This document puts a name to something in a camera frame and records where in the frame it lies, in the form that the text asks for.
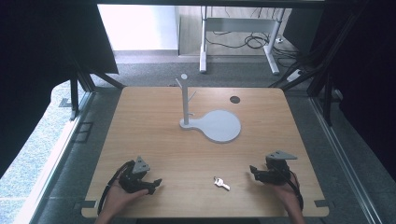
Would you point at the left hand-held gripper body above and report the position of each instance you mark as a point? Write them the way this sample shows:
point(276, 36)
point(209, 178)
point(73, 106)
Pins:
point(134, 180)

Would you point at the white key hanger stand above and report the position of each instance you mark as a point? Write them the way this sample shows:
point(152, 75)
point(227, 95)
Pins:
point(218, 126)

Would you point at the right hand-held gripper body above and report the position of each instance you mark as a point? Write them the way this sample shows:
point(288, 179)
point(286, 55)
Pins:
point(275, 172)

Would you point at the black curtain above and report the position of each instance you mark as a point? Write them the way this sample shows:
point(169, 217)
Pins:
point(46, 62)
point(367, 77)

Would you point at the silver key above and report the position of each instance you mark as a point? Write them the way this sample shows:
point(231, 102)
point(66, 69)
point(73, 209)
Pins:
point(221, 183)

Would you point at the person's left hand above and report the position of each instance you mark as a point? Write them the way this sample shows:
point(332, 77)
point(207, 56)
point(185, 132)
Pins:
point(120, 199)

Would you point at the person's right hand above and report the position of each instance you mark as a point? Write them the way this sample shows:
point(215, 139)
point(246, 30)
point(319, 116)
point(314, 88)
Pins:
point(286, 194)

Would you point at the white desk frame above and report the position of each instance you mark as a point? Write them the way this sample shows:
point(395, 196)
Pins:
point(239, 25)

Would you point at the black round table grommet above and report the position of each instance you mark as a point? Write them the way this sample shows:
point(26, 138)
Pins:
point(235, 99)

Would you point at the white power strip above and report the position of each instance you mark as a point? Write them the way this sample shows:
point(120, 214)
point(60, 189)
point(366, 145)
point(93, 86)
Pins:
point(294, 75)

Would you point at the black metal stand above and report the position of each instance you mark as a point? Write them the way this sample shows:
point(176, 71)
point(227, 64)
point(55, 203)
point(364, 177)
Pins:
point(81, 90)
point(323, 81)

